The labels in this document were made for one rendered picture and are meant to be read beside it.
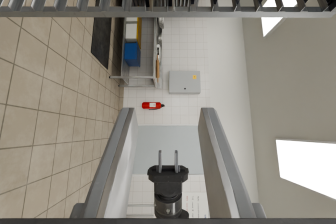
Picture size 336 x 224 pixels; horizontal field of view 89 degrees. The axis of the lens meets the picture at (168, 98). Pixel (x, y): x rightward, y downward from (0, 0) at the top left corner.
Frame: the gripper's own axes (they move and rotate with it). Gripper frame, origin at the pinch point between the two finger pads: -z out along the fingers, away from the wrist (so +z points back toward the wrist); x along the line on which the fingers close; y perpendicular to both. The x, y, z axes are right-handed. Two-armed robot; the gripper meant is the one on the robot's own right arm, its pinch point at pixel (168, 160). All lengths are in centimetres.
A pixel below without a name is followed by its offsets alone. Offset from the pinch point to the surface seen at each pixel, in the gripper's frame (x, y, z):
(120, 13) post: -20, -28, -50
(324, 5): 63, -26, -53
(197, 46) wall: 73, -388, -79
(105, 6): -26, -28, -53
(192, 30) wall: 60, -405, -121
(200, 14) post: 13, -28, -50
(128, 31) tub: -84, -329, -103
